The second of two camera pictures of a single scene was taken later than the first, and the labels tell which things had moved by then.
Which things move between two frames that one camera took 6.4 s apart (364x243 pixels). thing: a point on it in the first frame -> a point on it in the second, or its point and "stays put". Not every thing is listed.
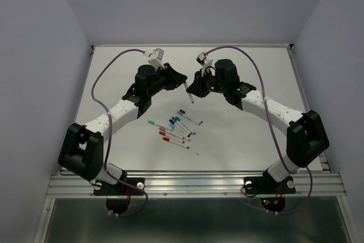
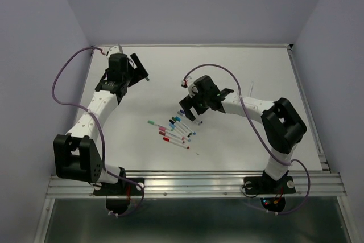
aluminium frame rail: [194, 185] stays put
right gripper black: [196, 87] -> [188, 103]
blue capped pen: [178, 119] stays put
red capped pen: [175, 143] stays put
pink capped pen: [165, 130] stays put
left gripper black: [174, 78] -> [139, 73]
